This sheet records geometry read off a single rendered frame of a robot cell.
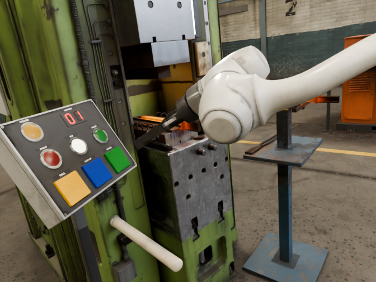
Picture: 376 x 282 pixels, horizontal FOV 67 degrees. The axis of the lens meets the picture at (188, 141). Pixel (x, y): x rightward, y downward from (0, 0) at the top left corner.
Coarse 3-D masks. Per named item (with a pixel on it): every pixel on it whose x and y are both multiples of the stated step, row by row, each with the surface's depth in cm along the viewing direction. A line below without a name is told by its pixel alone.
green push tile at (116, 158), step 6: (114, 150) 93; (120, 150) 95; (108, 156) 89; (114, 156) 91; (120, 156) 93; (114, 162) 90; (120, 162) 92; (126, 162) 94; (114, 168) 89; (120, 168) 91
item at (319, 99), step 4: (320, 96) 135; (324, 96) 134; (328, 96) 133; (332, 96) 132; (336, 96) 131; (312, 100) 138; (316, 100) 136; (320, 100) 136; (324, 100) 135; (328, 100) 134; (332, 100) 133; (336, 100) 132
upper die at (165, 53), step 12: (120, 48) 130; (132, 48) 123; (144, 48) 117; (156, 48) 115; (168, 48) 119; (180, 48) 123; (132, 60) 126; (144, 60) 119; (156, 60) 116; (168, 60) 120; (180, 60) 124
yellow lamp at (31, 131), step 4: (28, 124) 74; (24, 128) 73; (28, 128) 73; (32, 128) 74; (36, 128) 75; (24, 132) 72; (28, 132) 73; (32, 132) 74; (36, 132) 75; (40, 132) 76; (28, 136) 72; (32, 136) 73; (36, 136) 74
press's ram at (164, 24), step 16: (112, 0) 115; (128, 0) 108; (144, 0) 108; (160, 0) 113; (176, 0) 118; (128, 16) 110; (144, 16) 109; (160, 16) 114; (176, 16) 120; (192, 16) 126; (128, 32) 114; (144, 32) 110; (160, 32) 115; (176, 32) 121; (192, 32) 127
